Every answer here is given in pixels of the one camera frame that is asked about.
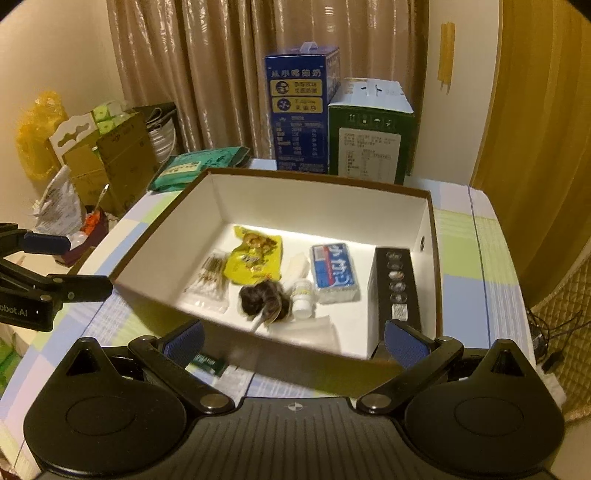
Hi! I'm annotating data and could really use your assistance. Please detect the cotton swab pack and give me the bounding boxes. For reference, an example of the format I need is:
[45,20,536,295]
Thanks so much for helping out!
[184,249,230,315]

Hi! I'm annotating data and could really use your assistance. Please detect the beige shiny curtain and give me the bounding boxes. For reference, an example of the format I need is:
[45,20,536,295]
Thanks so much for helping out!
[106,0,431,161]

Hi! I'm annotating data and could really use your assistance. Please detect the white tube packet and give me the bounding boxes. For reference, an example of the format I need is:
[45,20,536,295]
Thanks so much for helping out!
[282,252,311,284]

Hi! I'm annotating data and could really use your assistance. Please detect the yellow snack packet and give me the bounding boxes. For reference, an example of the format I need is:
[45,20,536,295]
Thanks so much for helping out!
[224,224,284,282]

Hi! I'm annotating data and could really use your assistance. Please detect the green and white carton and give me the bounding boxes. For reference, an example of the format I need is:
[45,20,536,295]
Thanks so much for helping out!
[327,78,415,186]

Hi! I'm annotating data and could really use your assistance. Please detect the blue milk carton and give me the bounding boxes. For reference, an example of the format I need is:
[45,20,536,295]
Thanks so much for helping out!
[264,42,343,174]

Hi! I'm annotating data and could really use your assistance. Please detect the blue tissue pack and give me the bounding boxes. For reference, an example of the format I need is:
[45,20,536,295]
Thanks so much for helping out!
[309,241,362,305]

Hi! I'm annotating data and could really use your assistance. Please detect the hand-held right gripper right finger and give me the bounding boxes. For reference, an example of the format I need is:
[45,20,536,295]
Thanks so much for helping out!
[356,320,534,415]

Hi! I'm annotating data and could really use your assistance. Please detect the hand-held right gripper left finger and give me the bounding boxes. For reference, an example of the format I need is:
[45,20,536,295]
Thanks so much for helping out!
[62,320,235,415]

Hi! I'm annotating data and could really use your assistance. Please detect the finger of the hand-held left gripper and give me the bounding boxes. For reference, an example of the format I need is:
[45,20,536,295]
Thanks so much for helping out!
[0,223,71,256]
[0,258,113,304]

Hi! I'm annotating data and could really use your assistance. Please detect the light green small boxes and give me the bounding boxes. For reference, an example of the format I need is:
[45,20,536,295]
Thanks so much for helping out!
[91,103,127,136]

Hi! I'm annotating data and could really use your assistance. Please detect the yellow paper strip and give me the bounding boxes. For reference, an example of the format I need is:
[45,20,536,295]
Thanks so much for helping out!
[438,21,457,96]

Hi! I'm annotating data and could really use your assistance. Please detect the chair with quilted cover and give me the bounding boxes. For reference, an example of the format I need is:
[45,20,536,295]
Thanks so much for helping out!
[526,240,591,422]

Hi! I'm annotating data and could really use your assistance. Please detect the black cable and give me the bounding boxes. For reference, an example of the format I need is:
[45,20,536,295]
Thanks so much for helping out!
[526,307,583,358]

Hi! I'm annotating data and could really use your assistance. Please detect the small white bottle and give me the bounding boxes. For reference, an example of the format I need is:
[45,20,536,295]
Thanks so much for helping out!
[290,279,317,319]

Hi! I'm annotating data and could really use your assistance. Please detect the green tea packet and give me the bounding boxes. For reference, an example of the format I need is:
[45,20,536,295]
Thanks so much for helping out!
[148,154,205,193]
[185,146,250,171]

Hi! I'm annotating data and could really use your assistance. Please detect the dark brown hair scrunchie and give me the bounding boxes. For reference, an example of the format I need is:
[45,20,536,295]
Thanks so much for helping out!
[237,279,292,333]

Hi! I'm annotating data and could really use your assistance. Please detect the metal spoon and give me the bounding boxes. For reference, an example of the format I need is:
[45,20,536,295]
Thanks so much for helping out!
[94,182,112,214]

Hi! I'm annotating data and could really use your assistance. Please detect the dark bag with plates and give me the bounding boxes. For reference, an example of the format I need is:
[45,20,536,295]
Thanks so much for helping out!
[145,102,179,163]

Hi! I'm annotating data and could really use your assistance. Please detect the yellow plastic bag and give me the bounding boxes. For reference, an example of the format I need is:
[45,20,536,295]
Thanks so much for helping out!
[16,90,71,182]

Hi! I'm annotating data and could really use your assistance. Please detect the small brown cardboard box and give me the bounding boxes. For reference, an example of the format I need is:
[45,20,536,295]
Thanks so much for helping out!
[62,143,115,214]

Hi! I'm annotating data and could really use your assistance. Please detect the dark red box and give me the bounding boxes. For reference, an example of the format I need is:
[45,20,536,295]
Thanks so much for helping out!
[55,210,110,267]

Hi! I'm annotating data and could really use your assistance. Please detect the small dark green packet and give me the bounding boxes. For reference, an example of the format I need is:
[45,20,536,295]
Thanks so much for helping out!
[193,353,227,377]

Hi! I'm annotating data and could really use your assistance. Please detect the plain brown cardboard box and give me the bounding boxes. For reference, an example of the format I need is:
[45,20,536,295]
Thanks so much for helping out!
[95,111,158,219]

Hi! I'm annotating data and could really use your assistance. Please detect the brown cardboard box white inside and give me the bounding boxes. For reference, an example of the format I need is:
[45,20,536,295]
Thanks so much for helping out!
[109,167,445,362]

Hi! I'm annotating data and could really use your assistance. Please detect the desktop with checked cloth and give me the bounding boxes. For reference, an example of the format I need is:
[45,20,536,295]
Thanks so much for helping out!
[0,158,570,445]

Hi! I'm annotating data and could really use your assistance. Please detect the black printed product box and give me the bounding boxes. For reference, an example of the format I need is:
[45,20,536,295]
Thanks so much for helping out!
[368,247,422,359]

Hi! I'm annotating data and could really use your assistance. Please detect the white card hanger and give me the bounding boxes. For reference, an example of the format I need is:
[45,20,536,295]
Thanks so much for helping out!
[48,115,100,161]

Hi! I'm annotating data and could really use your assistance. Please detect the white plastic bag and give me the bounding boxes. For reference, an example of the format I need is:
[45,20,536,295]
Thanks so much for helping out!
[34,164,87,234]

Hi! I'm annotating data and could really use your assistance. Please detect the yellow curtain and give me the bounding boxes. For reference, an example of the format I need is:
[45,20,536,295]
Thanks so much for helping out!
[470,0,591,306]

